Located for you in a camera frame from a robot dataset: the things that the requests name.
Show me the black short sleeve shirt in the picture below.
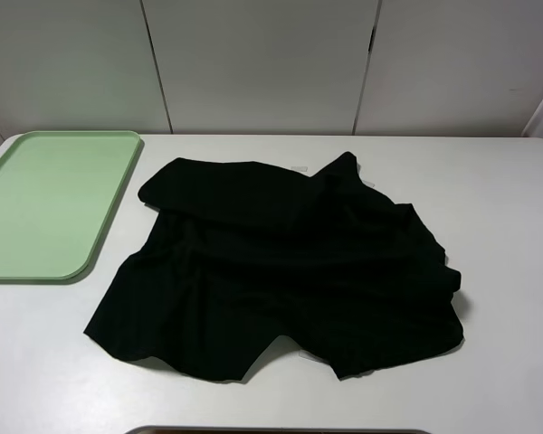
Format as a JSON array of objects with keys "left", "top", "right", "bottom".
[{"left": 85, "top": 153, "right": 463, "bottom": 382}]

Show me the green plastic tray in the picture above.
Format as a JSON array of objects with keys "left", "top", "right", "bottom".
[{"left": 0, "top": 131, "right": 142, "bottom": 281}]

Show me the clear tape piece top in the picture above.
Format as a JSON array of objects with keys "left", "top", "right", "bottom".
[{"left": 291, "top": 166, "right": 308, "bottom": 173}]

